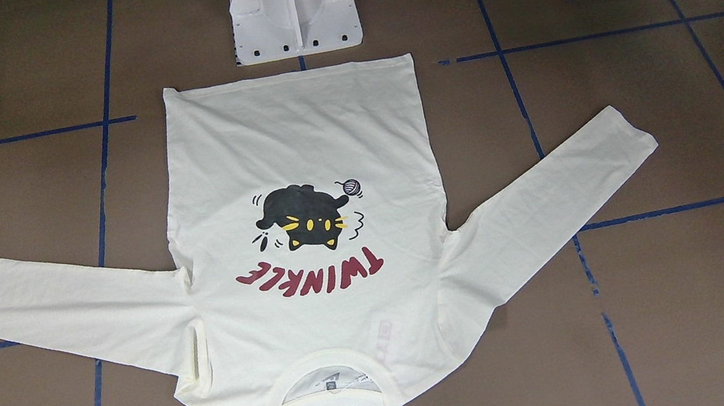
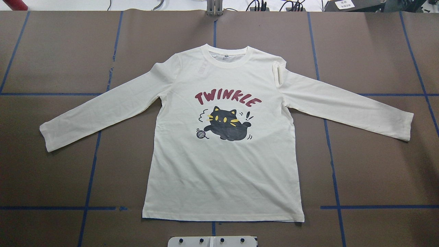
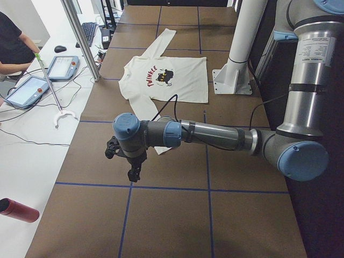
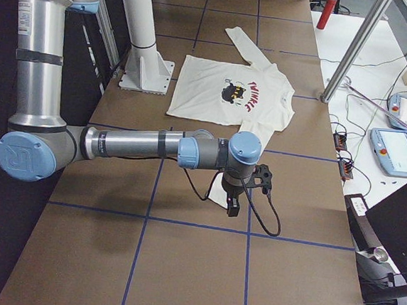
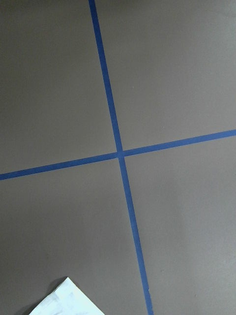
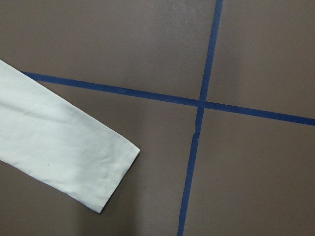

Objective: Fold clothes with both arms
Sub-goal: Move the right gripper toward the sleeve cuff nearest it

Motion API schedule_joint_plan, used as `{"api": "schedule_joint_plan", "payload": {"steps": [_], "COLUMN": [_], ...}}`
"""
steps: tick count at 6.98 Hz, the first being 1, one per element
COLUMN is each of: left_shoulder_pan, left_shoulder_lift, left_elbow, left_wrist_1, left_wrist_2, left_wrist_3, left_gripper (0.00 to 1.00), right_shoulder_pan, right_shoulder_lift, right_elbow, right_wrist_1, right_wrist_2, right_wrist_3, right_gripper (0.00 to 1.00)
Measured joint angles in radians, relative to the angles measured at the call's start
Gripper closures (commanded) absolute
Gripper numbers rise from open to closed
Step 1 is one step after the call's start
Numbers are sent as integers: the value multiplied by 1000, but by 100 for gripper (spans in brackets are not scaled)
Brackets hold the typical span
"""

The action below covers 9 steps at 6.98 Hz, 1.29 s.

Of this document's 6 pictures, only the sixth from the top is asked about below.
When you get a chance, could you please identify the cream long-sleeve t-shirt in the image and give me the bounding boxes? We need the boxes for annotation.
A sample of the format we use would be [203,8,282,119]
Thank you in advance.
[0,62,140,212]

